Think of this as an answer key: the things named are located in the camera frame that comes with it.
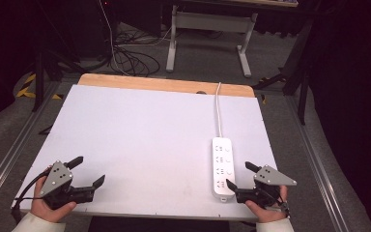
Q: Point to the white power strip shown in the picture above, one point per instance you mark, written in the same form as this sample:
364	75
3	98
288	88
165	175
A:
222	167

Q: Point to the person's left hand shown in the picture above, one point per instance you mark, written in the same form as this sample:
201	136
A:
46	212

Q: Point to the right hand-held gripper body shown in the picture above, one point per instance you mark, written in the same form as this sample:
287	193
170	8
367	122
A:
269	179

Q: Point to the white table cover board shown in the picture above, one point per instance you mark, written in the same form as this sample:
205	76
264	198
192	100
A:
148	145

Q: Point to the person's right hand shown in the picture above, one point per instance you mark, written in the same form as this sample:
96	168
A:
269	214

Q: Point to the black tripod stand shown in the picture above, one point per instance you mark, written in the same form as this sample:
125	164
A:
45	71

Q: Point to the aluminium floor rail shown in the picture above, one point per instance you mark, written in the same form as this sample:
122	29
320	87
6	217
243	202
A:
13	148
312	154

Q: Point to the black metal stand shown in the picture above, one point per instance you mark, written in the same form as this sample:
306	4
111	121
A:
294	71

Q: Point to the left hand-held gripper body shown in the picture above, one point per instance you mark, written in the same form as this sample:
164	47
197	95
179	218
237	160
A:
56	180

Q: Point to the white metal desk frame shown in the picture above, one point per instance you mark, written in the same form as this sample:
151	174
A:
212	21

